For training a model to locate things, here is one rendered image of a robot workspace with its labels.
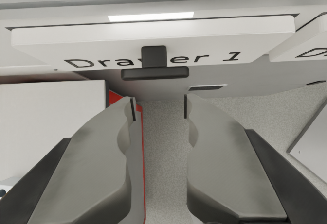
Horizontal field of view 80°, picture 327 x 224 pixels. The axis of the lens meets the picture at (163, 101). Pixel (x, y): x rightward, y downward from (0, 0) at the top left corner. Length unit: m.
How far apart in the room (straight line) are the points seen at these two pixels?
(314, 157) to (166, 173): 0.80
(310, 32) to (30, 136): 0.45
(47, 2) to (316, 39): 0.27
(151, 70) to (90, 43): 0.07
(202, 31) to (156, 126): 0.94
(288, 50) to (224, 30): 0.12
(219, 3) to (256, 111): 1.07
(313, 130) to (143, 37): 1.22
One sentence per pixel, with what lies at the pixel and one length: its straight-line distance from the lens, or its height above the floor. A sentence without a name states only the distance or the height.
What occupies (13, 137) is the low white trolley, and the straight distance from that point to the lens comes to 0.45.
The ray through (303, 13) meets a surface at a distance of 0.25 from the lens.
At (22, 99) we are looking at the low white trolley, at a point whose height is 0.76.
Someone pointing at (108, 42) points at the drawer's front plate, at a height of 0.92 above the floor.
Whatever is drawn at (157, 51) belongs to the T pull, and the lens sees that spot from 0.22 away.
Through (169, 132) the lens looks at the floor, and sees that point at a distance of 1.12.
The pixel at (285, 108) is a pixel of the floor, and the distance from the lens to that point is 1.31.
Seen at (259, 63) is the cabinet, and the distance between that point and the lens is 0.43.
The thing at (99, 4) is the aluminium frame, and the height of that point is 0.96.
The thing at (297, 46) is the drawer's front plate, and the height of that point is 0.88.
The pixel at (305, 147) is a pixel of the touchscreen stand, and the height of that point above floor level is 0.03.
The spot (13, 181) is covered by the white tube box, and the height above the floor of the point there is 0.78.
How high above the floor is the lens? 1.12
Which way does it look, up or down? 85 degrees down
